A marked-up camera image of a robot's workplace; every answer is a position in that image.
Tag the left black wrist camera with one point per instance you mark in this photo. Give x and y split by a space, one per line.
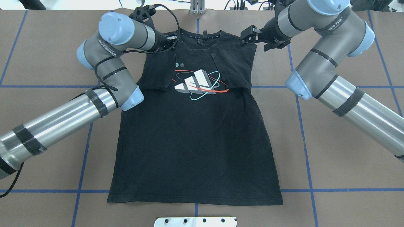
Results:
143 14

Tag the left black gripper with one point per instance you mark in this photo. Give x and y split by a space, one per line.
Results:
161 41

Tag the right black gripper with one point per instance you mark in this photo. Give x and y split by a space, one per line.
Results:
270 32

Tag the black usb hub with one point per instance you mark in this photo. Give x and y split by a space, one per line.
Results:
259 5

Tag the aluminium profile post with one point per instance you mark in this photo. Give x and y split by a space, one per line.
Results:
197 7

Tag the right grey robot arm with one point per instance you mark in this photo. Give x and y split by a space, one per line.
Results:
342 34

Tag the blue tape line crosswise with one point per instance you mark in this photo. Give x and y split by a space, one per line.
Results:
254 87

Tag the blue tape line lengthwise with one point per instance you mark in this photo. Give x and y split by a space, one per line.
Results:
309 175

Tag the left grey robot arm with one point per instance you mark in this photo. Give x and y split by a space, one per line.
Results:
102 53

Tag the black printed t-shirt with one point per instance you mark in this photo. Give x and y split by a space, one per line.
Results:
198 136

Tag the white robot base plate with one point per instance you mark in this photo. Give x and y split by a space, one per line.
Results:
196 222

